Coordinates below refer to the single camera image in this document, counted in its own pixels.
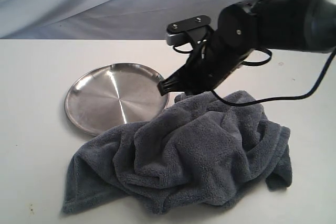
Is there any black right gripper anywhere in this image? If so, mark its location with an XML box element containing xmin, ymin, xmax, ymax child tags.
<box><xmin>157</xmin><ymin>28</ymin><xmax>254</xmax><ymax>96</ymax></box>

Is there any grey-blue fleece towel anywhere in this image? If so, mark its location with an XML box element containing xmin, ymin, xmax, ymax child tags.
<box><xmin>62</xmin><ymin>92</ymin><xmax>292</xmax><ymax>214</ymax></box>

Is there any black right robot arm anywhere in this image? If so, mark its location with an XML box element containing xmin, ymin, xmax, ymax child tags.
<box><xmin>158</xmin><ymin>0</ymin><xmax>335</xmax><ymax>95</ymax></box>

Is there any round stainless steel plate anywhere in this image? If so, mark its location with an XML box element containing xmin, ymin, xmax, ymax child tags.
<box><xmin>64</xmin><ymin>63</ymin><xmax>170</xmax><ymax>136</ymax></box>

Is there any grey backdrop cloth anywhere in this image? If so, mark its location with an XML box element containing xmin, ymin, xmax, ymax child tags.
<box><xmin>1</xmin><ymin>0</ymin><xmax>242</xmax><ymax>40</ymax></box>

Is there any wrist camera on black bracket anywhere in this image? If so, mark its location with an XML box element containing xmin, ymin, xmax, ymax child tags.
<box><xmin>166</xmin><ymin>15</ymin><xmax>211</xmax><ymax>46</ymax></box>

